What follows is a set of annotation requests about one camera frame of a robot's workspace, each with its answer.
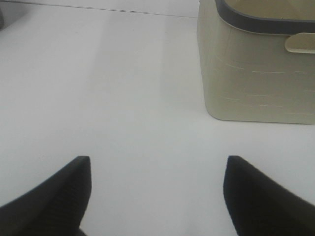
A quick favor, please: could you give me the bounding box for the beige bin with grey rim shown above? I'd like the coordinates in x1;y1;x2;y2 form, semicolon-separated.
197;0;315;124

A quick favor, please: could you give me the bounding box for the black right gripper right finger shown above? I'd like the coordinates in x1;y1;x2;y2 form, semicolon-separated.
223;156;315;236

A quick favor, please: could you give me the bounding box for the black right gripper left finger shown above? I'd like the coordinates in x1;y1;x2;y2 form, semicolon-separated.
0;156;92;236

